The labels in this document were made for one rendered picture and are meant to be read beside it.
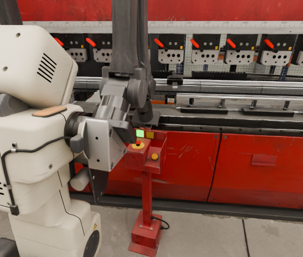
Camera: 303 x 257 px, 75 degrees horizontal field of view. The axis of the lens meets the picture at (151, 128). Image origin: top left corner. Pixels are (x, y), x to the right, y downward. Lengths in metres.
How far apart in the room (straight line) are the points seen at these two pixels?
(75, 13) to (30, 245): 1.14
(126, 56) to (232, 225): 1.59
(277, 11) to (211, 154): 0.89
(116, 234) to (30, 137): 1.37
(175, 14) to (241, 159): 1.00
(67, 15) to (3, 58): 0.96
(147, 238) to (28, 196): 1.13
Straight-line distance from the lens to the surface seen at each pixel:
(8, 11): 0.83
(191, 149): 1.39
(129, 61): 0.49
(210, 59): 1.29
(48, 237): 0.71
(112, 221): 1.77
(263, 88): 1.73
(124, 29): 0.50
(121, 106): 0.45
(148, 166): 1.11
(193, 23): 1.26
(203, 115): 1.31
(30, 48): 0.46
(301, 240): 1.98
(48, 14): 1.46
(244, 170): 1.56
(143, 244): 1.61
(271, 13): 1.36
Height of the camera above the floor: 1.39
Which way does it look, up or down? 28 degrees down
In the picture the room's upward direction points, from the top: straight up
